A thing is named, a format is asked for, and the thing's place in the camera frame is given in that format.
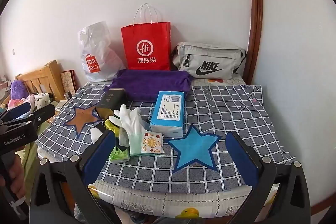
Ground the wooden door frame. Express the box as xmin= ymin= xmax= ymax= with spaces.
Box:
xmin=245 ymin=0 xmax=264 ymax=85

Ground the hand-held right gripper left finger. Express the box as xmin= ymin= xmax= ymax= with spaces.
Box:
xmin=34 ymin=130 xmax=117 ymax=214

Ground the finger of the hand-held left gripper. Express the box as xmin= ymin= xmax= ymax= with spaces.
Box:
xmin=0 ymin=104 xmax=34 ymax=121
xmin=33 ymin=104 xmax=56 ymax=125

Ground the yellow pouch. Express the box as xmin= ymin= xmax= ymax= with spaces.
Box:
xmin=104 ymin=119 xmax=118 ymax=135

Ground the dark rectangular box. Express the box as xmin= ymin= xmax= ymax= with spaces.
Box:
xmin=95 ymin=88 xmax=126 ymax=119

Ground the purple towel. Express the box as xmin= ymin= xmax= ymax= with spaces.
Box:
xmin=104 ymin=69 xmax=193 ymax=102

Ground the grey checkered star blanket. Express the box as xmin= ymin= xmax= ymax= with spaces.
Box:
xmin=37 ymin=81 xmax=296 ymax=194

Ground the purple plush toy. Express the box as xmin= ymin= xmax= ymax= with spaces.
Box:
xmin=10 ymin=80 xmax=28 ymax=100

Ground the printed bed sheet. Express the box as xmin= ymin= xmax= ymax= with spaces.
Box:
xmin=73 ymin=182 xmax=281 ymax=224

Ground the white block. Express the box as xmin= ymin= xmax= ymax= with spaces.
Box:
xmin=90 ymin=127 xmax=104 ymax=144

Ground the person's left hand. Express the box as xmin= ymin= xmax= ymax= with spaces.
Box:
xmin=8 ymin=154 xmax=26 ymax=199

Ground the white work glove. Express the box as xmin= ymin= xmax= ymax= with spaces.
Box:
xmin=109 ymin=105 xmax=147 ymax=157

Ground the blue tissue pack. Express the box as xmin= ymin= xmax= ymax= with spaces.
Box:
xmin=150 ymin=91 xmax=185 ymax=138

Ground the grey waist bag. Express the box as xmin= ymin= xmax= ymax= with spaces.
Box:
xmin=172 ymin=42 xmax=248 ymax=80

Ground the light green tissue pack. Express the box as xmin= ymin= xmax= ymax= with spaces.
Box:
xmin=109 ymin=147 xmax=130 ymax=163

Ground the white plastic shopping bag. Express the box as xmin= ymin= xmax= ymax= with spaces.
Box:
xmin=77 ymin=21 xmax=126 ymax=82

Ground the wooden headboard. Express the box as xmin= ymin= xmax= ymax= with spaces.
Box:
xmin=17 ymin=60 xmax=65 ymax=101

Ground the red paper bag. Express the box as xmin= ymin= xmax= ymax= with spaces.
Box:
xmin=121 ymin=4 xmax=172 ymax=71

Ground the fruit print packet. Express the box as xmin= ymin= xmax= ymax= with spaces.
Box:
xmin=141 ymin=131 xmax=164 ymax=155

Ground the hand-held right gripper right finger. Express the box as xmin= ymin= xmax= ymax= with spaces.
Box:
xmin=225 ymin=131 xmax=311 ymax=214

